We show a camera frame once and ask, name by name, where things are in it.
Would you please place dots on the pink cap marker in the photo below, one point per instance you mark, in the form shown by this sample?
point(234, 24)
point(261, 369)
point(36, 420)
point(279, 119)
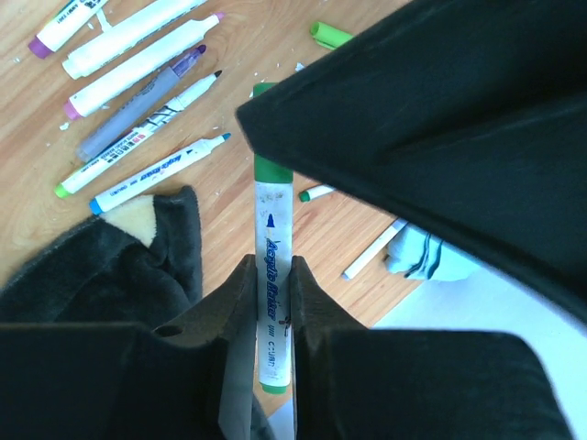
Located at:
point(112, 84)

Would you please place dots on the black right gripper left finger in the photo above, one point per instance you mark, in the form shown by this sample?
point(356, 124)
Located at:
point(192, 378)

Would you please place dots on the teal cap marker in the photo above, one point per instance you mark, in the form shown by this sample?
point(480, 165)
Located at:
point(154, 174)

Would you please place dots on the lilac cap marker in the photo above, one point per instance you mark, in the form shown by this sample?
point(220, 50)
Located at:
point(373, 249)

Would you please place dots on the light green pen cap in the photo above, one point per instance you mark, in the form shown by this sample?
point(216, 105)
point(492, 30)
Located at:
point(327, 36)

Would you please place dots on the peach cap marker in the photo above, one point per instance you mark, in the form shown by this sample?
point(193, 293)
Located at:
point(98, 52)

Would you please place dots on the light blue folded cloth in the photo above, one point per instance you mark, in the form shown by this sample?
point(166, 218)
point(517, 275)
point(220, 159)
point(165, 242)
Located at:
point(418, 255)

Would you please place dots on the dark green cap marker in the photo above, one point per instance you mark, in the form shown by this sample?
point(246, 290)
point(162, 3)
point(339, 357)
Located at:
point(315, 192)

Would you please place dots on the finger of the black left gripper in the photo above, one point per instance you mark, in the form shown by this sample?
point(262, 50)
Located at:
point(465, 118)

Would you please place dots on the grey marker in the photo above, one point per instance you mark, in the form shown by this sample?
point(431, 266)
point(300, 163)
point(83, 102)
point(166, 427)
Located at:
point(116, 125)

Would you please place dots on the purple cap marker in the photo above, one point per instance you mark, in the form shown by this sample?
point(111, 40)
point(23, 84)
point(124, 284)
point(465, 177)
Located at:
point(63, 26)

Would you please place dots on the light green cap marker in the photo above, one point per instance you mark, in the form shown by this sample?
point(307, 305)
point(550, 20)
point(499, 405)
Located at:
point(135, 137)

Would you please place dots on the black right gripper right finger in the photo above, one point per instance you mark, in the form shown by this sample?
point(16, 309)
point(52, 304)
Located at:
point(351, 382)

